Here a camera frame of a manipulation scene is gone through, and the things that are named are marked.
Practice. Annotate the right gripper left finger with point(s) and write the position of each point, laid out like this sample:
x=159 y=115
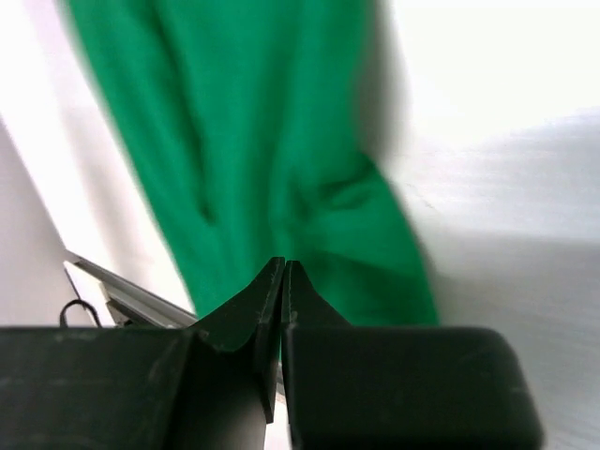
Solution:
x=210 y=385

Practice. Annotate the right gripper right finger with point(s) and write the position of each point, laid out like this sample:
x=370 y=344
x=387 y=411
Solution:
x=407 y=387

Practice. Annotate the green t shirt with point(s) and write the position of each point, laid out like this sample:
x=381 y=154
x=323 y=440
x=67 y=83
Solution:
x=240 y=120

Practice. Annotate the aluminium rail front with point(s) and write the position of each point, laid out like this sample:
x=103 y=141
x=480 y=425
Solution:
x=119 y=302

